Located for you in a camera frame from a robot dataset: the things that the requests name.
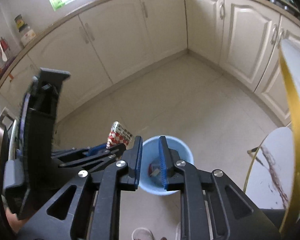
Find large jar bottle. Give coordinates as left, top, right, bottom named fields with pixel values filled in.
left=14, top=15, right=36, bottom=47

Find blue trash bucket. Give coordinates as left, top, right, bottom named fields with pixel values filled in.
left=139, top=135, right=194, bottom=196

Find round white marble table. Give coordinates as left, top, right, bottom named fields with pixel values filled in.
left=243, top=39, right=300, bottom=237

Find red checkered sachet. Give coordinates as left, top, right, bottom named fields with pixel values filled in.
left=106, top=121, right=133, bottom=148

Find lower kitchen cabinets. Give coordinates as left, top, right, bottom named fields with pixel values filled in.
left=0, top=0, right=300, bottom=125

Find green dish soap bottle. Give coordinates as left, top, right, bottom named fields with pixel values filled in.
left=49, top=0, right=65, bottom=11

